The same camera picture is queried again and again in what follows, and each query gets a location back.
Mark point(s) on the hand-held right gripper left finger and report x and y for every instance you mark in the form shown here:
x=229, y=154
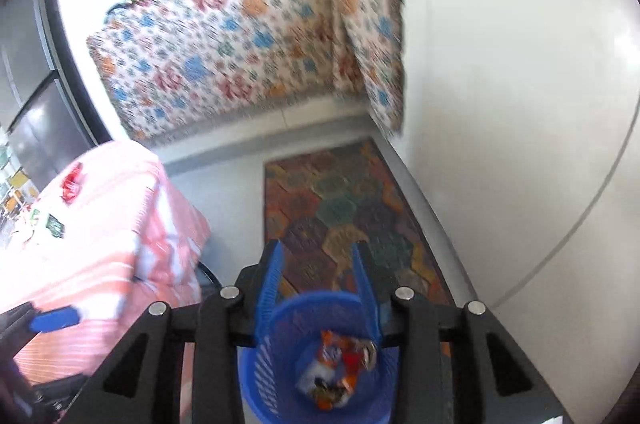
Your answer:
x=270, y=289

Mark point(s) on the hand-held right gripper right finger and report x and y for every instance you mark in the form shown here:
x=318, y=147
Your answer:
x=367, y=294

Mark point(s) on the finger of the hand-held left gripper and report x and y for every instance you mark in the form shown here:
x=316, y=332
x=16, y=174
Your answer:
x=52, y=320

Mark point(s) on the blue plastic basket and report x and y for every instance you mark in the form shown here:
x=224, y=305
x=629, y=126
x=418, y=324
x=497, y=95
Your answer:
x=310, y=311

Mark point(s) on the pile of snack wrappers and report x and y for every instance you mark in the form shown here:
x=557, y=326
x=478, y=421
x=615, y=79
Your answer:
x=330, y=354

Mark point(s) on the white green snack wrapper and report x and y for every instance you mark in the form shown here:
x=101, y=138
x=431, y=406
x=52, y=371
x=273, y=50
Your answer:
x=52, y=224

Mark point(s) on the red snack wrapper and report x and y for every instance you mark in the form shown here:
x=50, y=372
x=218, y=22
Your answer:
x=72, y=189

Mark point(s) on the patterned floor rug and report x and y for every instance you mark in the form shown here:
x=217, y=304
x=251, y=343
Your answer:
x=340, y=204

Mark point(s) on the pink striped tablecloth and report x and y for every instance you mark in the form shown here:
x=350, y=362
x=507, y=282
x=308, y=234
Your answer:
x=125, y=229

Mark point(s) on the grey refrigerator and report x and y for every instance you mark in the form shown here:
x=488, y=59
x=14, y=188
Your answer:
x=45, y=119

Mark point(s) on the white kitchen cabinet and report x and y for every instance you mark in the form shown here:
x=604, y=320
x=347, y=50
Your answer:
x=500, y=104

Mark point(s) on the wide printed cloth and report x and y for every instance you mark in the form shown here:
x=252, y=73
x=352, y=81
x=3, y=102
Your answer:
x=210, y=44

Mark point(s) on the narrow printed cloth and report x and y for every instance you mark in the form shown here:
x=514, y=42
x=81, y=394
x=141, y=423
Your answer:
x=370, y=29

